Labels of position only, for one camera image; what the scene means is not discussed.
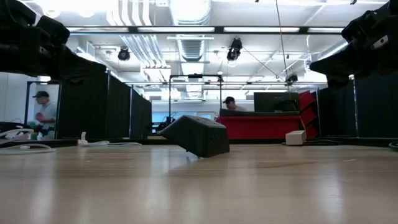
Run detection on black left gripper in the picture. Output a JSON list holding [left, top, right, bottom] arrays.
[[0, 0, 106, 84]]

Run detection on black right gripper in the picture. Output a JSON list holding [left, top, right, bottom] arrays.
[[309, 0, 398, 88]]

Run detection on thin white USB cable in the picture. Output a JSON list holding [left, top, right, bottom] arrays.
[[77, 131, 143, 147]]

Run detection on white power strip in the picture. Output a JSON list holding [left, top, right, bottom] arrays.
[[285, 130, 307, 146]]

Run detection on black wedge power hub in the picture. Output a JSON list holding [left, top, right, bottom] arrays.
[[157, 114, 231, 159]]

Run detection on red stacked bins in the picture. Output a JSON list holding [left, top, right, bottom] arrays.
[[298, 90, 318, 139]]

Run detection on person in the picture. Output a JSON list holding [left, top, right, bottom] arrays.
[[32, 90, 58, 140], [222, 96, 249, 112]]

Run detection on black monitor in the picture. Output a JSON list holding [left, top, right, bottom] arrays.
[[253, 91, 300, 113]]

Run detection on red plastic bin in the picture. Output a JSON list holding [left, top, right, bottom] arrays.
[[216, 115, 301, 140]]

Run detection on black overhead crossbeam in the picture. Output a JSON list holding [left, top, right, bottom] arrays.
[[65, 26, 346, 35]]

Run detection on thin hanging cable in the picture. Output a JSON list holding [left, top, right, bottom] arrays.
[[275, 0, 293, 94]]

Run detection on black aluminium table frame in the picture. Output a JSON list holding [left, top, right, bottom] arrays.
[[0, 136, 398, 149]]

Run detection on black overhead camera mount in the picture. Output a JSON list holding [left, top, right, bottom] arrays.
[[226, 37, 243, 62]]

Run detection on silver ventilation duct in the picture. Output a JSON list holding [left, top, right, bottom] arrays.
[[169, 0, 213, 63]]

